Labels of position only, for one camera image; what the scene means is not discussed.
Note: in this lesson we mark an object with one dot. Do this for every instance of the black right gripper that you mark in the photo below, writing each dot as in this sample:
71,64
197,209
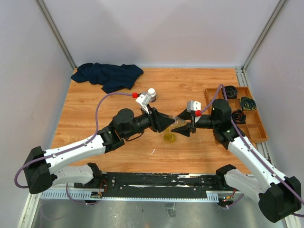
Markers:
184,130

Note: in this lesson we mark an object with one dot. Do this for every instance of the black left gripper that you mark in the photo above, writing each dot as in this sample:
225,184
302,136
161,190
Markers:
159,121

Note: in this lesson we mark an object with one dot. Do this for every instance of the yellow translucent pill organizer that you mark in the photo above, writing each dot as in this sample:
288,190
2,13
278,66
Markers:
169,136

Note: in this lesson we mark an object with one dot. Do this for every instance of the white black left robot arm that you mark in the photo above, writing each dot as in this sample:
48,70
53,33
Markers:
44,168

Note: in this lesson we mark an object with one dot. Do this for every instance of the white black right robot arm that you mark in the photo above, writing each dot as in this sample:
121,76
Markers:
277,195

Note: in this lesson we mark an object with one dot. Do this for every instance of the white capped pill bottle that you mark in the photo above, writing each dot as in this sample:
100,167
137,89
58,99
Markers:
152,94

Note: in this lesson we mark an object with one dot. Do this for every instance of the brown wooden compartment tray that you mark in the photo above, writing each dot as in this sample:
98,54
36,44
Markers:
253,128

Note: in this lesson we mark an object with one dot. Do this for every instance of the blue yellow rolled tie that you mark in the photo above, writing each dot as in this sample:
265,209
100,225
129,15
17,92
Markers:
247,104

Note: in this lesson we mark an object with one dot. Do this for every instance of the dark navy crumpled cloth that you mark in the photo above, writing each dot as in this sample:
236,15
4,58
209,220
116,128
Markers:
112,78

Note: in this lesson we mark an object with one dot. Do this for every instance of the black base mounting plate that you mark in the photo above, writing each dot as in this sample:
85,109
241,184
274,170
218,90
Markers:
153,182

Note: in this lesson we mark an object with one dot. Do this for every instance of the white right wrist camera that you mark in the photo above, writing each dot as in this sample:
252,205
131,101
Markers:
193,106

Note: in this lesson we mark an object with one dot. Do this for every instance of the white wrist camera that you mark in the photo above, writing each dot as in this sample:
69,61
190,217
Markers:
193,106
143,101

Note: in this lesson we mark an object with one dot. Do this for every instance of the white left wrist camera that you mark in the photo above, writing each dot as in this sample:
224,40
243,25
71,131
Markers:
143,101

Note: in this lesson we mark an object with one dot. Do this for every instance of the white slotted cable duct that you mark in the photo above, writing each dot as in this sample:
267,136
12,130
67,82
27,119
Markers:
186,196

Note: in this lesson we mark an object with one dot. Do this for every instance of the right aluminium frame post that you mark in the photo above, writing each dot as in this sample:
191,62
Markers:
265,31

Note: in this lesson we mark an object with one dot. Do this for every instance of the aluminium frame post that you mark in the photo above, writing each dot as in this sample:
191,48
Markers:
53,28
265,31

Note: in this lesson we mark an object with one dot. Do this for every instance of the left aluminium frame post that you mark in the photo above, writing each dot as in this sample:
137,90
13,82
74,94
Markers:
53,28

